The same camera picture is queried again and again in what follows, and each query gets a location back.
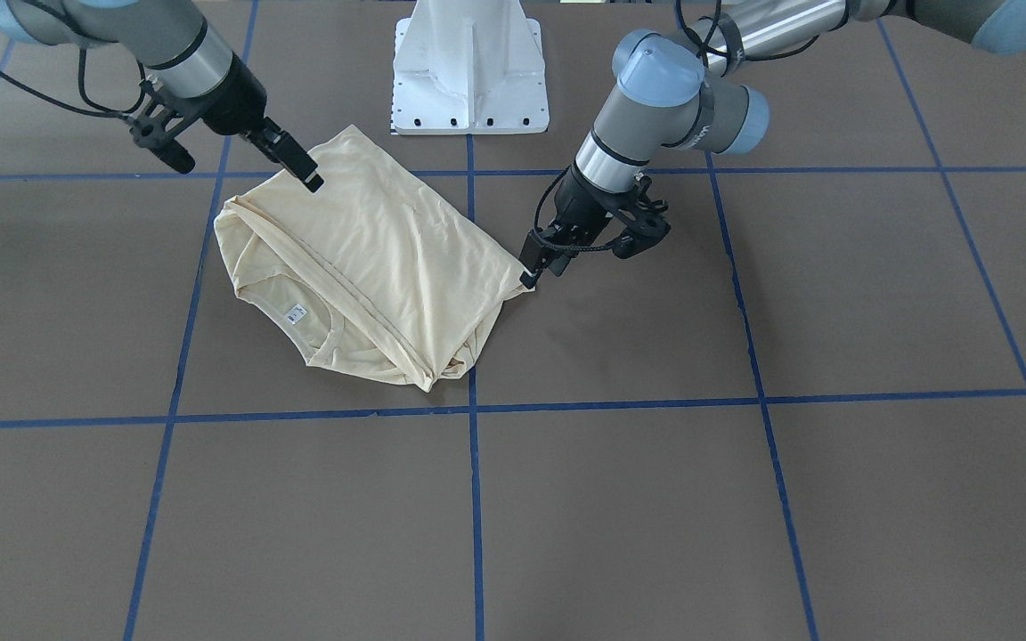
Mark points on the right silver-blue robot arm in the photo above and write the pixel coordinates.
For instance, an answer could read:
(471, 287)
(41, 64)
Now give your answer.
(189, 74)

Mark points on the beige long-sleeve printed shirt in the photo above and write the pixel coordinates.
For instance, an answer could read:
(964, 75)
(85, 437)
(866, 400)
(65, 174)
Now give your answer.
(375, 274)

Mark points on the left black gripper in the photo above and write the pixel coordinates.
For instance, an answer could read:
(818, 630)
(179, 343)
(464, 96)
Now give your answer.
(581, 206)

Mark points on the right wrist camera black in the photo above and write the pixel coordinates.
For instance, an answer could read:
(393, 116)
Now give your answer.
(157, 125)

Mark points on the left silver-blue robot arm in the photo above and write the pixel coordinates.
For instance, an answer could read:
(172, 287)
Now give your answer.
(676, 91)

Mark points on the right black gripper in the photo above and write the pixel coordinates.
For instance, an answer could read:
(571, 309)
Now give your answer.
(237, 105)

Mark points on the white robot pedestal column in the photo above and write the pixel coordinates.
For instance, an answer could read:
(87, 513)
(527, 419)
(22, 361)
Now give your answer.
(469, 67)

